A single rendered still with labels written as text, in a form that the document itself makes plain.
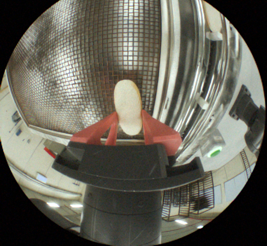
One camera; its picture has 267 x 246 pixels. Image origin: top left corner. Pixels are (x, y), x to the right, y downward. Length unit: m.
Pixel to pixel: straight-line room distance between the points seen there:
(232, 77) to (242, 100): 0.13
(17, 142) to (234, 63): 4.04
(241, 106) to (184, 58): 0.24
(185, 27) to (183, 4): 0.07
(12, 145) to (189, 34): 3.99
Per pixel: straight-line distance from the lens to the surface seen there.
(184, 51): 0.19
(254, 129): 0.30
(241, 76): 0.34
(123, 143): 0.18
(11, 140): 3.79
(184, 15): 0.22
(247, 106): 0.34
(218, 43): 0.21
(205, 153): 0.31
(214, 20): 0.21
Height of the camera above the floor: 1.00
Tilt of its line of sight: 52 degrees down
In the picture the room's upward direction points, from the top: 163 degrees counter-clockwise
